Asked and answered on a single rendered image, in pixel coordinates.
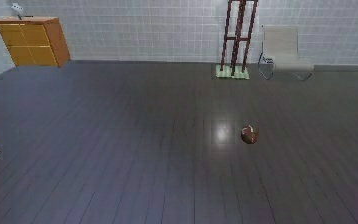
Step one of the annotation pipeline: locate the beige cantilever chair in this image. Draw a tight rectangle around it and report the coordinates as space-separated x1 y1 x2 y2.
257 25 315 82

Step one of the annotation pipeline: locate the small white desk lamp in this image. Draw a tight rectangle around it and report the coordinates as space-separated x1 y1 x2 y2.
10 2 34 20

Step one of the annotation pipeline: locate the brown and white ball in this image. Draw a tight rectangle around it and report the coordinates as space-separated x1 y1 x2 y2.
240 124 259 145

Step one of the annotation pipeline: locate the dark red ladder shelf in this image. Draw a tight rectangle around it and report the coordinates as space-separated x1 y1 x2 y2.
219 0 260 77

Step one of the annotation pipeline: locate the orange wooden chest of drawers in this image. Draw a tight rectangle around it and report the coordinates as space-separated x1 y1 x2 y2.
0 16 72 68

